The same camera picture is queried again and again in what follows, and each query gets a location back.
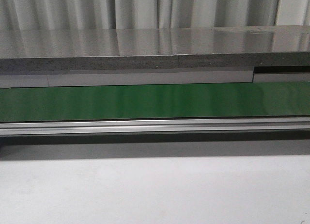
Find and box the green conveyor belt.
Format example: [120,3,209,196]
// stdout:
[0,82,310,122]

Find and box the grey stone slab table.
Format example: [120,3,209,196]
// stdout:
[0,26,310,75]

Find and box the white pleated curtain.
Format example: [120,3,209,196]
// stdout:
[0,0,310,30]

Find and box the grey conveyor rear rail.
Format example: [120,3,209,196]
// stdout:
[0,66,310,88]

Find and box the aluminium conveyor front rail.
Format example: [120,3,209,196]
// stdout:
[0,117,310,136]

